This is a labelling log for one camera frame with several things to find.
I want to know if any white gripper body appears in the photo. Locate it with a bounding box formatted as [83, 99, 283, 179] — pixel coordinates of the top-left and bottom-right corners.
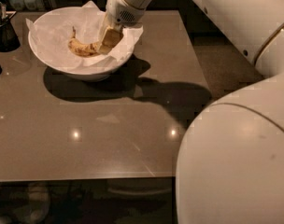
[106, 0, 145, 26]

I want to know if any white padded gripper finger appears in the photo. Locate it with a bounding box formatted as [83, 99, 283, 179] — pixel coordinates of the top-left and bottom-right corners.
[98, 12, 113, 42]

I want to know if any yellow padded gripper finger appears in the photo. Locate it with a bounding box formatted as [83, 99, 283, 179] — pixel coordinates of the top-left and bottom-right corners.
[98, 26, 123, 54]

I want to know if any spotted yellow banana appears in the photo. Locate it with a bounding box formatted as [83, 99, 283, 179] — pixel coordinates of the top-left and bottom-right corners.
[67, 27, 98, 57]

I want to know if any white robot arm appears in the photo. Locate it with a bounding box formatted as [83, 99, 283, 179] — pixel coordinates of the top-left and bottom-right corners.
[106, 0, 284, 224]

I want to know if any white ceramic bowl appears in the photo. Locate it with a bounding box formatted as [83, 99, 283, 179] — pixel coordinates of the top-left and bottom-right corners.
[27, 6, 136, 83]

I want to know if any dark wire utensil holder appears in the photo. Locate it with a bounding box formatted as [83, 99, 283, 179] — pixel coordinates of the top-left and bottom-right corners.
[0, 2, 21, 52]

